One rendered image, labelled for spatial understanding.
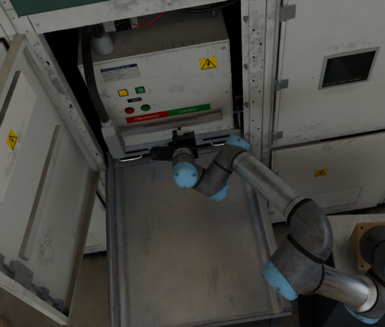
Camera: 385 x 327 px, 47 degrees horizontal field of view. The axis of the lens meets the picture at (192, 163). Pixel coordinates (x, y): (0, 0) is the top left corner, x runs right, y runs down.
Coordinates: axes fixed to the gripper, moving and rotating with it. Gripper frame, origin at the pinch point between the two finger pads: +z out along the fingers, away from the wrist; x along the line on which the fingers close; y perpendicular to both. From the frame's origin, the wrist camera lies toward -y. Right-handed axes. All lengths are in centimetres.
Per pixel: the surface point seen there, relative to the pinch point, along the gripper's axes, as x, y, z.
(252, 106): 6.1, 30.0, -2.3
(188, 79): 21.8, 8.6, -5.9
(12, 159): 22, -41, -48
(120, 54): 35.7, -11.5, -10.9
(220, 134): -7.9, 17.4, 9.2
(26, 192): 8, -44, -41
